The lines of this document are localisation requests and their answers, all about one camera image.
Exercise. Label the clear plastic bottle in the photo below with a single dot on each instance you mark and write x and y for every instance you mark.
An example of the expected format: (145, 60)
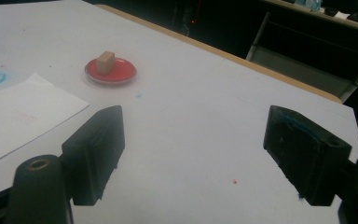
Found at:
(310, 4)

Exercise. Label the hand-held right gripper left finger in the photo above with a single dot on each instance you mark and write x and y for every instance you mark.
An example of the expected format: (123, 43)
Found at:
(93, 152)

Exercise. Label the black computer mouse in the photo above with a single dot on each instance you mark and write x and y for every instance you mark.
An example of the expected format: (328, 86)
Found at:
(331, 11)

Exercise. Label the small wooden block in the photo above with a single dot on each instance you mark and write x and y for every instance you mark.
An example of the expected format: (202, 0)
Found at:
(105, 62)

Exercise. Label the white paper sheet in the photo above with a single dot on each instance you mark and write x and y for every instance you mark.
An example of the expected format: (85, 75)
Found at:
(21, 116)

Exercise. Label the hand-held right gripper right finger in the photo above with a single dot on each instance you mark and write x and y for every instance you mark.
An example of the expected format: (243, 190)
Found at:
(307, 155)

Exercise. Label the red round dish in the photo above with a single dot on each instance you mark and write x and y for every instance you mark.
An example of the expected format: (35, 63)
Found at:
(111, 72)

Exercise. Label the grey metal shelf rack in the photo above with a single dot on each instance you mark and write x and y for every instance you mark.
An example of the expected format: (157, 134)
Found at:
(310, 59)

